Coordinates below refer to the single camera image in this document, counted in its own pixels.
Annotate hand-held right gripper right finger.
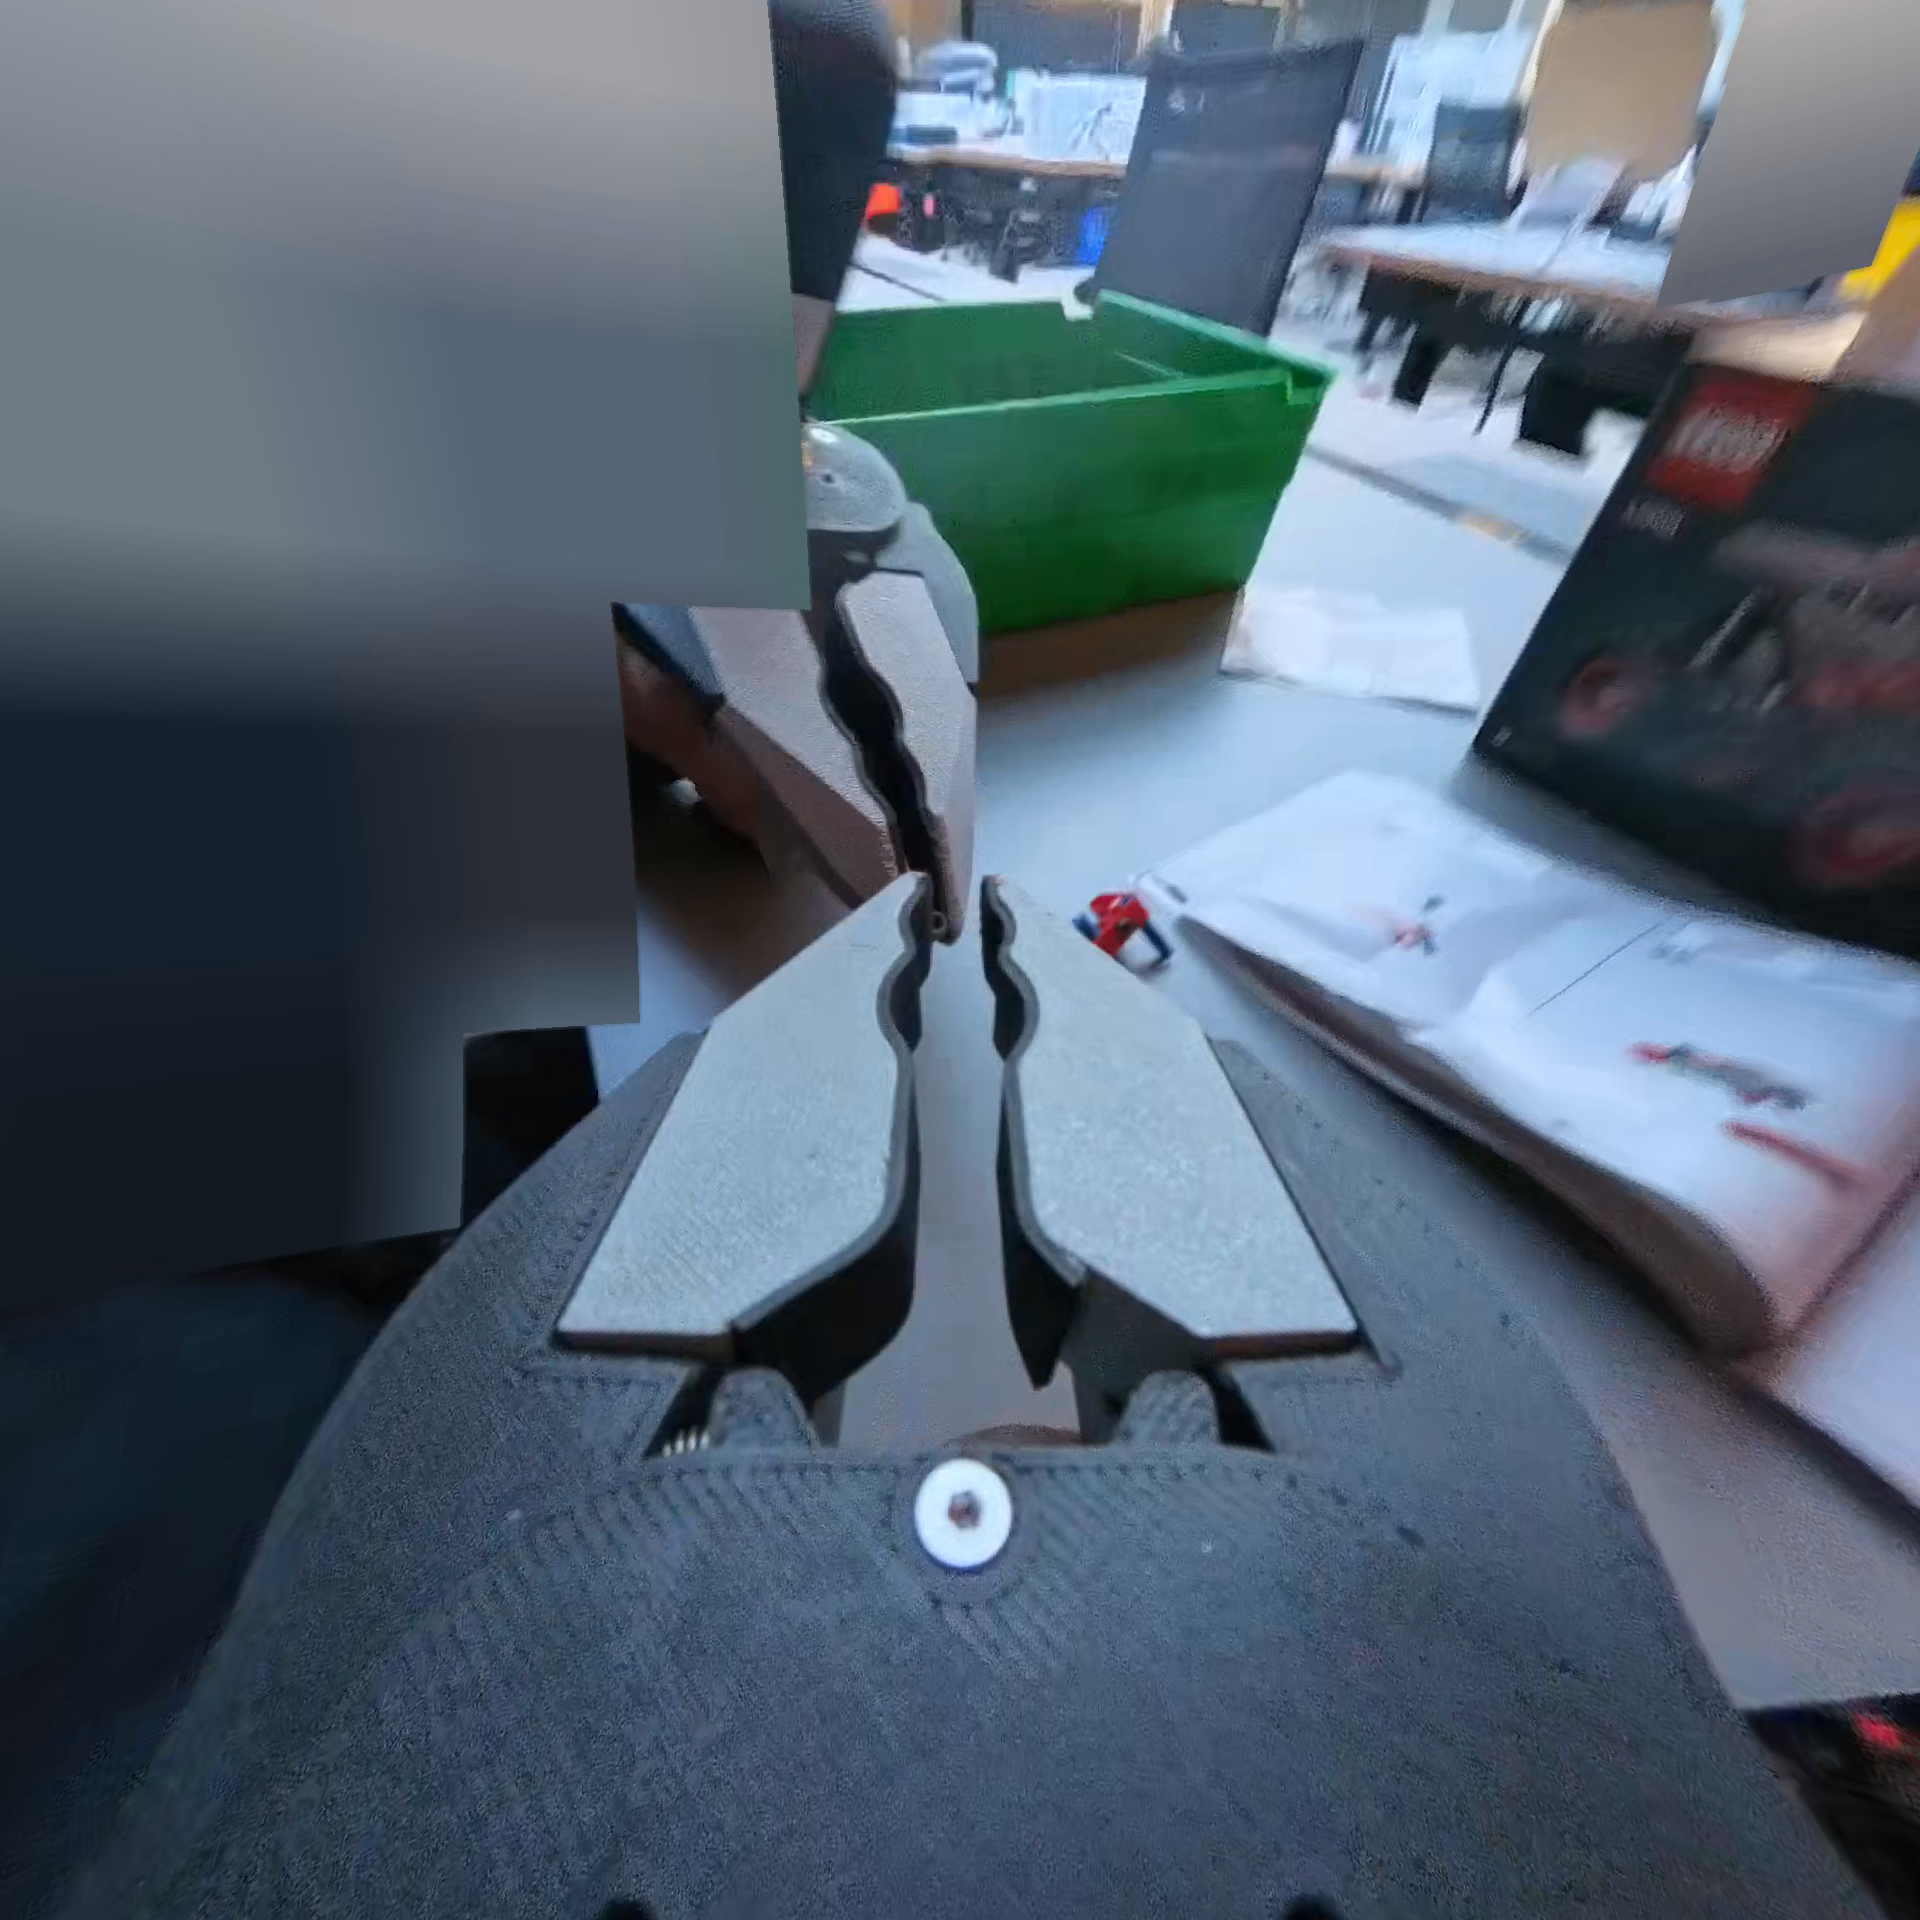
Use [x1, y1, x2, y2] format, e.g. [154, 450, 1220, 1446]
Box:
[978, 878, 1362, 1390]

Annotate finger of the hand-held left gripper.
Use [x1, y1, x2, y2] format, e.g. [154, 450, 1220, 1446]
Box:
[815, 569, 981, 947]
[692, 604, 913, 909]

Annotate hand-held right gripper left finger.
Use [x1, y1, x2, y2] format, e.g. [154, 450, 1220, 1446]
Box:
[555, 874, 934, 1365]

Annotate small red blue lego piece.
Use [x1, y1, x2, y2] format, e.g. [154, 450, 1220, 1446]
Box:
[1071, 892, 1177, 972]

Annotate white lego instruction booklet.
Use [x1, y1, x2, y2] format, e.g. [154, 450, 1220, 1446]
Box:
[1135, 769, 1920, 1356]

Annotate black lego set box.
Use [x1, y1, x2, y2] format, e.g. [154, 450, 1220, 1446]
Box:
[1473, 359, 1920, 962]

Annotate green plastic bin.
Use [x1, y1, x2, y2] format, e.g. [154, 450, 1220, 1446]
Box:
[810, 289, 1337, 641]

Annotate white line-drawing paper sheet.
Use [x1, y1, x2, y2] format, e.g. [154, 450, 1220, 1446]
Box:
[1218, 585, 1487, 711]

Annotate long wooden background desk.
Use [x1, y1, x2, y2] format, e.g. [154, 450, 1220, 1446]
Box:
[891, 133, 1427, 195]

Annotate wooden office desk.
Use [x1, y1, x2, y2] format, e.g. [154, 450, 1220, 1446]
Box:
[1316, 221, 1705, 454]

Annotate brown cardboard box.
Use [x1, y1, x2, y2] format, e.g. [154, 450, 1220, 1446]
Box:
[1521, 0, 1722, 185]

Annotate yellow plastic object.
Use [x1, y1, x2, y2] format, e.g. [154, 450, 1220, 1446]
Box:
[1846, 193, 1920, 305]

